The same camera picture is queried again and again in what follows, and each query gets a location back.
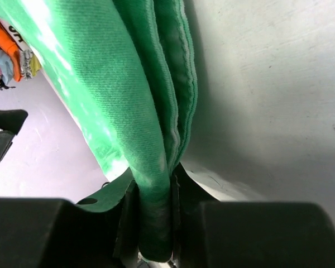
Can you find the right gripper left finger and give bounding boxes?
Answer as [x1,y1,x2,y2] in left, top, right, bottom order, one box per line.
[0,170,138,267]

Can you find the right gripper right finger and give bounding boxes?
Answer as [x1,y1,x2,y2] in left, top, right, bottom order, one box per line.
[171,165,335,267]

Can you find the green tie-dye trousers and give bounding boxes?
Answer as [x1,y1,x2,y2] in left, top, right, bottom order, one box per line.
[0,1,198,262]

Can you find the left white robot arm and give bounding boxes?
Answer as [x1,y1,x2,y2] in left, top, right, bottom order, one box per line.
[0,109,28,162]

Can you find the yellow patterned folded trousers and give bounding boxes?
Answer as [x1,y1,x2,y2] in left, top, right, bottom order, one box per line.
[8,25,41,80]

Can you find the light blue folded trousers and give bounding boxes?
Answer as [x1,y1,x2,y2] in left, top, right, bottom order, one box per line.
[0,48,14,85]

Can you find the orange folded trousers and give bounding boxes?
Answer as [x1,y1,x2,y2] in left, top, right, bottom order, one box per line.
[0,24,22,82]

